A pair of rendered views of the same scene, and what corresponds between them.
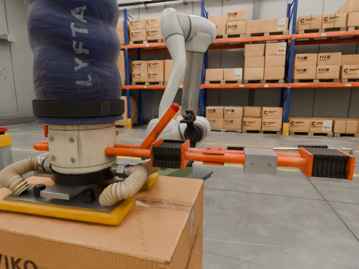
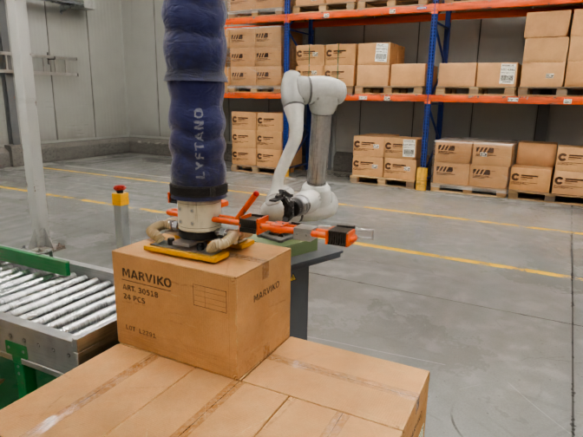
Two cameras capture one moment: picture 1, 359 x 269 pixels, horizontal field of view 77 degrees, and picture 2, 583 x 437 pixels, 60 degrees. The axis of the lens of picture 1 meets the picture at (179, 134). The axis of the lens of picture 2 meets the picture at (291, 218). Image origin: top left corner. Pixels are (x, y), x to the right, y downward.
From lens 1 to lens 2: 1.35 m
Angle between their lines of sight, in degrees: 14
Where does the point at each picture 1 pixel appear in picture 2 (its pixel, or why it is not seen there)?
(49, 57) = (181, 161)
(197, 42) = (320, 107)
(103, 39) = (212, 149)
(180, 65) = (295, 136)
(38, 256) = (172, 276)
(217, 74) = (464, 74)
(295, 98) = not seen: outside the picture
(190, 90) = (316, 155)
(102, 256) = (205, 275)
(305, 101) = not seen: outside the picture
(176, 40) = (293, 109)
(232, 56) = (506, 33)
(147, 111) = not seen: hidden behind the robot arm
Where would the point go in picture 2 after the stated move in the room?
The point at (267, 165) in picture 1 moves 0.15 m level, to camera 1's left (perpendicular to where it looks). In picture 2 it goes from (304, 235) to (264, 232)
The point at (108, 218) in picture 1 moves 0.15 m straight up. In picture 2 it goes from (210, 258) to (209, 218)
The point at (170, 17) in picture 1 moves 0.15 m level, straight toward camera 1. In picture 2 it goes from (289, 84) to (282, 83)
